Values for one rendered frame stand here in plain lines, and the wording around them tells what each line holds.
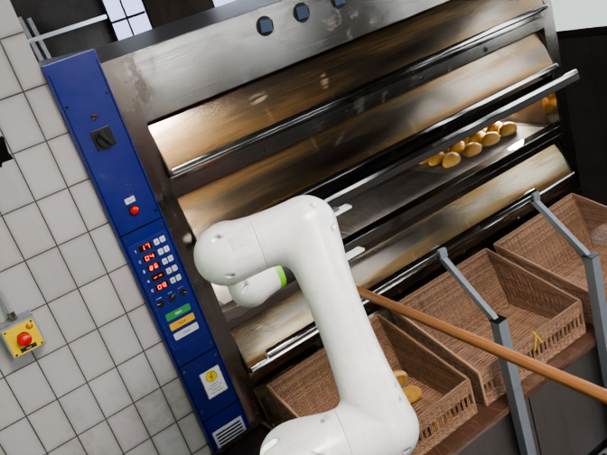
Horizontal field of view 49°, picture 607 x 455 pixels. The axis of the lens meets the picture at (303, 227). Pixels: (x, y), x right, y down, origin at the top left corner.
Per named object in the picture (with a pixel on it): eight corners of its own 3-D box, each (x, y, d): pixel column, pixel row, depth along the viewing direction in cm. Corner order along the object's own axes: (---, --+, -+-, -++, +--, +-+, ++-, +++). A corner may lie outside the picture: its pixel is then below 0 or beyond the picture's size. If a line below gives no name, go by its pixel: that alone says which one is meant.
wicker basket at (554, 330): (402, 361, 278) (386, 306, 268) (497, 299, 300) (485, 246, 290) (487, 409, 237) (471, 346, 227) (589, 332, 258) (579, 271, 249)
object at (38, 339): (11, 352, 199) (-5, 324, 195) (43, 336, 203) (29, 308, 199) (14, 360, 193) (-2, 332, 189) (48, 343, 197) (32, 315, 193)
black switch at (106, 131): (98, 152, 199) (82, 117, 195) (116, 143, 201) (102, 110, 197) (100, 153, 195) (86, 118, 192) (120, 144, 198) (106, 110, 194)
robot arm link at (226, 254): (270, 274, 124) (247, 213, 123) (205, 299, 123) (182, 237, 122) (266, 265, 142) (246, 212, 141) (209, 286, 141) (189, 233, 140)
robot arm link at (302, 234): (436, 453, 116) (326, 178, 125) (350, 489, 114) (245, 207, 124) (423, 445, 128) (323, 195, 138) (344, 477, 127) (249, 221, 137)
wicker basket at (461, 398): (284, 442, 253) (262, 385, 244) (394, 366, 277) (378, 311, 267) (360, 508, 213) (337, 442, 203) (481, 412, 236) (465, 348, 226)
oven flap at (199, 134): (170, 177, 214) (142, 121, 213) (541, 11, 284) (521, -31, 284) (173, 174, 210) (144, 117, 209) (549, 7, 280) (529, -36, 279)
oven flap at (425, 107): (198, 248, 223) (171, 194, 222) (551, 70, 294) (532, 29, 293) (202, 246, 219) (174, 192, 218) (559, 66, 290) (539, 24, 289)
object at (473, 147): (369, 158, 346) (367, 148, 344) (437, 125, 364) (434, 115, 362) (450, 170, 294) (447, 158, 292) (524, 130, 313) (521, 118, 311)
